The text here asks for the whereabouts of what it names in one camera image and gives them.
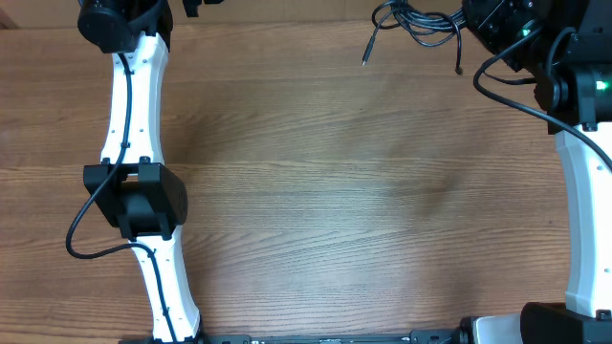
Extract black braided usb cable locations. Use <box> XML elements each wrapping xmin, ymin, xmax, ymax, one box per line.
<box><xmin>361</xmin><ymin>0</ymin><xmax>465</xmax><ymax>67</ymax></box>

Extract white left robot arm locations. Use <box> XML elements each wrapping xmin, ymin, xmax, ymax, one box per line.
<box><xmin>65</xmin><ymin>0</ymin><xmax>206</xmax><ymax>343</ymax></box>

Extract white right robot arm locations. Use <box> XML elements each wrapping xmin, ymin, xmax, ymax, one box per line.
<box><xmin>453</xmin><ymin>0</ymin><xmax>611</xmax><ymax>343</ymax></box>

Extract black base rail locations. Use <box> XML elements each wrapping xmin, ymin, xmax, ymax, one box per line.
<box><xmin>119</xmin><ymin>328</ymin><xmax>472</xmax><ymax>344</ymax></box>

